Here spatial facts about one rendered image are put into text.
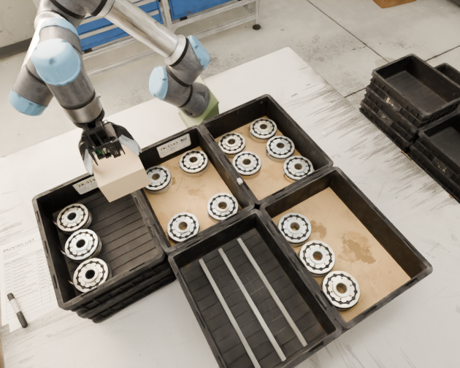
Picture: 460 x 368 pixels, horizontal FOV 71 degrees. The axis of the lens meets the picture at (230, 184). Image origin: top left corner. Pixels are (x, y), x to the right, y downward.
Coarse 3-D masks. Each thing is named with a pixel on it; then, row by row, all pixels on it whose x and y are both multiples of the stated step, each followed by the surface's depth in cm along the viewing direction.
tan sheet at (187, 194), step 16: (176, 160) 121; (208, 160) 121; (176, 176) 117; (208, 176) 117; (176, 192) 114; (192, 192) 113; (208, 192) 113; (224, 192) 113; (160, 208) 110; (176, 208) 110; (192, 208) 110; (224, 208) 109; (240, 208) 109; (208, 224) 106
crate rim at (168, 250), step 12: (180, 132) 115; (156, 144) 113; (216, 156) 109; (228, 168) 106; (144, 204) 100; (252, 204) 98; (156, 228) 97; (216, 228) 95; (192, 240) 93; (168, 252) 91
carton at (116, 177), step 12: (96, 156) 86; (120, 156) 86; (132, 156) 86; (96, 168) 84; (108, 168) 84; (120, 168) 84; (132, 168) 84; (96, 180) 82; (108, 180) 82; (120, 180) 83; (132, 180) 85; (144, 180) 87; (108, 192) 84; (120, 192) 86
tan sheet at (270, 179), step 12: (240, 132) 127; (252, 144) 124; (264, 144) 123; (264, 156) 120; (264, 168) 117; (276, 168) 117; (252, 180) 115; (264, 180) 114; (276, 180) 114; (264, 192) 112
